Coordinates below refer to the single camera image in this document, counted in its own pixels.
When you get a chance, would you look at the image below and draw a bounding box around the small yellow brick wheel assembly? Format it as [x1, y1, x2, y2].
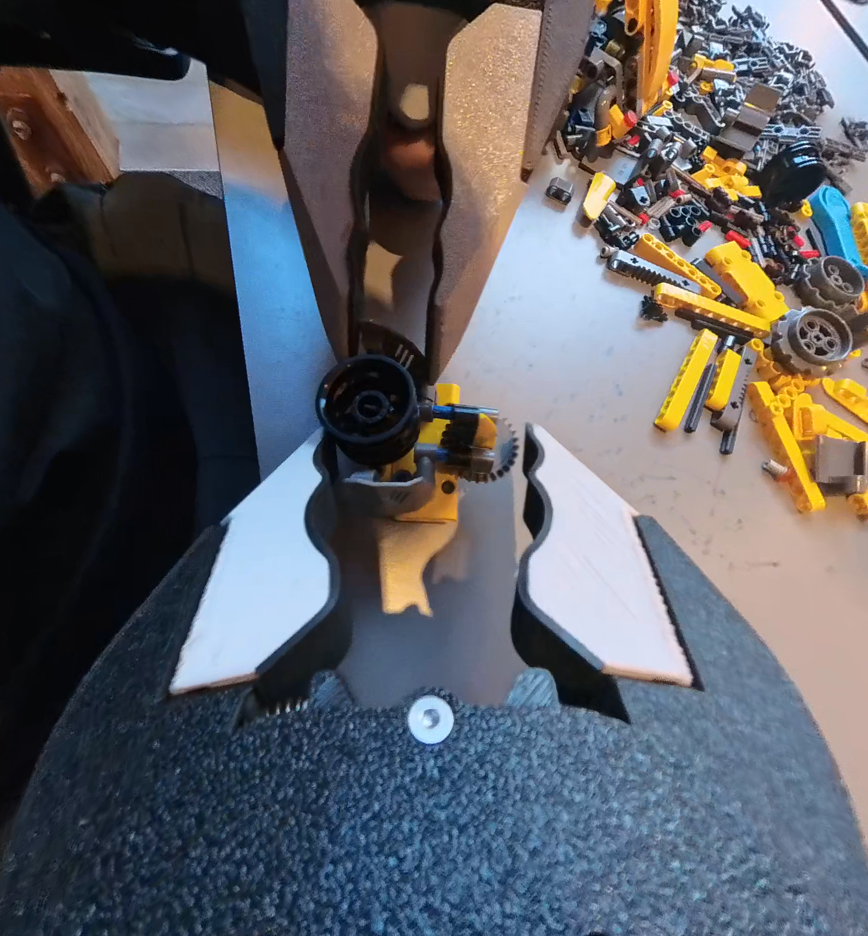
[315, 322, 520, 524]

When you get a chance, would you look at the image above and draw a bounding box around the yellow black brick vehicle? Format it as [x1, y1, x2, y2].
[609, 0, 681, 112]

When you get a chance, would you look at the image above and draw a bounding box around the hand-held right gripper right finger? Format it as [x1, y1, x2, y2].
[510, 423, 698, 714]

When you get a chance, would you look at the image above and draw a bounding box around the black toy tyre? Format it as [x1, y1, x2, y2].
[759, 142, 831, 211]

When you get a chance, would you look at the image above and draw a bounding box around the yellow curved panel brick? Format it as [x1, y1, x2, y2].
[582, 173, 617, 224]

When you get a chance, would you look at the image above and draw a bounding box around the pile of loose building bricks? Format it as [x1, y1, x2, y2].
[543, 0, 868, 524]

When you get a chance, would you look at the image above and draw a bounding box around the blue brick separator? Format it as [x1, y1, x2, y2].
[807, 185, 868, 284]

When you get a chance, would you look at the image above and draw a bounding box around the grey toothed toy wheel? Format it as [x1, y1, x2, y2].
[770, 307, 856, 368]
[795, 256, 868, 310]

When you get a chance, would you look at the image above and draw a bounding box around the grey yellow panel sub-assembly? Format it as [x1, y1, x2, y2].
[814, 437, 868, 524]

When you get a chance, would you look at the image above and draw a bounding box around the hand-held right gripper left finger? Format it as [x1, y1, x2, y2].
[169, 428, 354, 715]

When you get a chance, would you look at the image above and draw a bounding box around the person's black top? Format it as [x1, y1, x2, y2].
[0, 0, 259, 878]

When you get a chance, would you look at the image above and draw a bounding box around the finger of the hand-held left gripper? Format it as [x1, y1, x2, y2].
[425, 0, 544, 383]
[280, 0, 385, 365]

